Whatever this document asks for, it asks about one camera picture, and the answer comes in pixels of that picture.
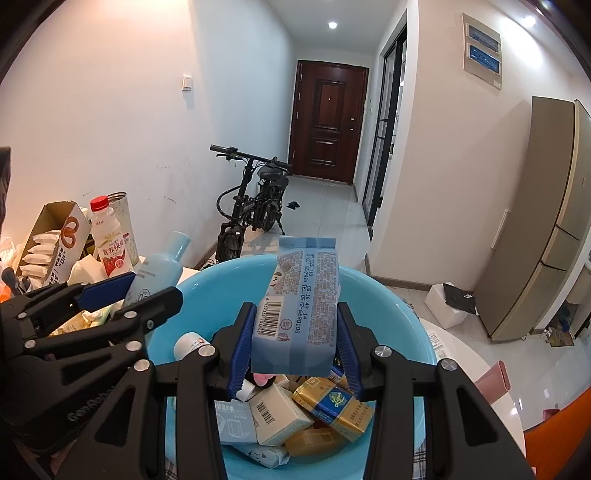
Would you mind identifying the cardboard box with pretzel print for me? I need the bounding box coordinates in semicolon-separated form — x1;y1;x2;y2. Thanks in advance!
16;200;93;284

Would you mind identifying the floral tin canister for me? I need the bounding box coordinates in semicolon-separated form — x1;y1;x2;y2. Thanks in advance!
108;191;140;268

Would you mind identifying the dark red entrance door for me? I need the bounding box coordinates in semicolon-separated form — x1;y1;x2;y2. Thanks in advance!
288;60;370;185

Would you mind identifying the pink cup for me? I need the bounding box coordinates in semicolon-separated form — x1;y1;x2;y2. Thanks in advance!
475;362;511;402

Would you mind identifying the amber box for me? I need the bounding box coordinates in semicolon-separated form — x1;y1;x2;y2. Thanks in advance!
285;427;349;457

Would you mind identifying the white box with barcode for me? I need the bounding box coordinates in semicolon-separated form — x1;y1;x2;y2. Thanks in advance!
249;383;315;446

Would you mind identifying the patterned white tissue pack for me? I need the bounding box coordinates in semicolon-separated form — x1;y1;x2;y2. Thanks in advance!
231;443;291;469

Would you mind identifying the beige refrigerator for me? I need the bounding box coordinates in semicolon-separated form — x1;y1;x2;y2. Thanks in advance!
475;96;591;342

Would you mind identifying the white lotion bottle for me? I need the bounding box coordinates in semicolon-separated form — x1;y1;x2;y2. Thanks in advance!
173;331;213;361

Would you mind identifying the grey wall panel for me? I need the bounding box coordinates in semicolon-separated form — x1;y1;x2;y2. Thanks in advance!
462;12;503;89

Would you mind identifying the makeup brush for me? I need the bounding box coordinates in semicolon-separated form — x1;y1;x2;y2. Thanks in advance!
2;268;25;297

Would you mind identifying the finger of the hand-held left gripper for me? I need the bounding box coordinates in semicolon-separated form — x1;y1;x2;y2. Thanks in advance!
18;286;184;365
0;271;138;333

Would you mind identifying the black bicycle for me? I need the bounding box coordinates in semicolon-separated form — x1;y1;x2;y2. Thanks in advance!
194;144;294;271

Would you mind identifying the black framed glass door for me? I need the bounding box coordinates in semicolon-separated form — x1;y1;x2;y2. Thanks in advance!
362;23;408;227

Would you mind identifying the row of white packets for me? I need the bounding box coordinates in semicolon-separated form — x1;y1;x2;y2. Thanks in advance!
21;231;63;278

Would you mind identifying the blue plastic basin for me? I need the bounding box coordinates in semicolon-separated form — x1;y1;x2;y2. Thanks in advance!
150;254;438;480

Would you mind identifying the white foam box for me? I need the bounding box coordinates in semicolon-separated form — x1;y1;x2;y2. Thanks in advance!
425;282;478;329

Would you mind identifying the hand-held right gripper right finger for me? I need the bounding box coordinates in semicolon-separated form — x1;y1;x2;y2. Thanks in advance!
336;301;536;480

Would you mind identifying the white printed paper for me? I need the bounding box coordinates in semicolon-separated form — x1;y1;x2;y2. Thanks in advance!
427;330;451;361

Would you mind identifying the strawberry milk bottle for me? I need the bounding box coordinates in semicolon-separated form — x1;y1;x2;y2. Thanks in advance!
89;196;131;278

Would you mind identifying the blue tissue packet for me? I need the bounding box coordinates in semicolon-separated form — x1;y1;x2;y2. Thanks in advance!
250;236;341;377

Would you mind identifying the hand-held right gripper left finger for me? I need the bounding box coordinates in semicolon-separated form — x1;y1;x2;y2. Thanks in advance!
55;301;258;480

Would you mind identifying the gold and blue box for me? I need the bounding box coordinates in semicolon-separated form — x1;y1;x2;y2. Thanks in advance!
292;376;375;441

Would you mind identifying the light blue lotion bottle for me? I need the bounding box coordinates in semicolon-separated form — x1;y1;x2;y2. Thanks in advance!
124;231;191;308

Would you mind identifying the black cloth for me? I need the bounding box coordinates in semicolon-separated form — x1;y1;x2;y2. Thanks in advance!
443;283;479;315

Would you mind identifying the light blue box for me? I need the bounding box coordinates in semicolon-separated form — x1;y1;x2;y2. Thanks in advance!
215;399;257;445

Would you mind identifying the white wall cover plate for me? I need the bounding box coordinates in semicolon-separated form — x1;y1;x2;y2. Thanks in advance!
496;210;511;250

